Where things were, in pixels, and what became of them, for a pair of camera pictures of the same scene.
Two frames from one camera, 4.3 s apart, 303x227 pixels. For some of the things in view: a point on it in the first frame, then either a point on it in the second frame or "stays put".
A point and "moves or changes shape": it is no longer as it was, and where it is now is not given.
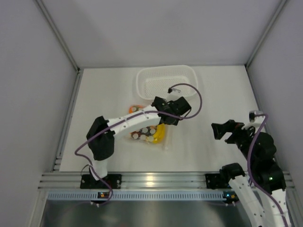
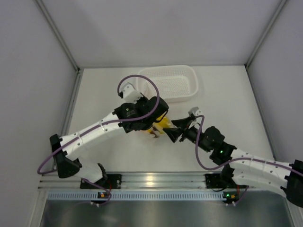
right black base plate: [215, 181] stays put
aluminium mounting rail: [139, 180] stays put
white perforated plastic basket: [153, 81] stays put
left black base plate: [113, 180] stays put
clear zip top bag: [155, 134] moves or changes shape
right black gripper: [220, 129] to [175, 133]
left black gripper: [157, 98] to [142, 100]
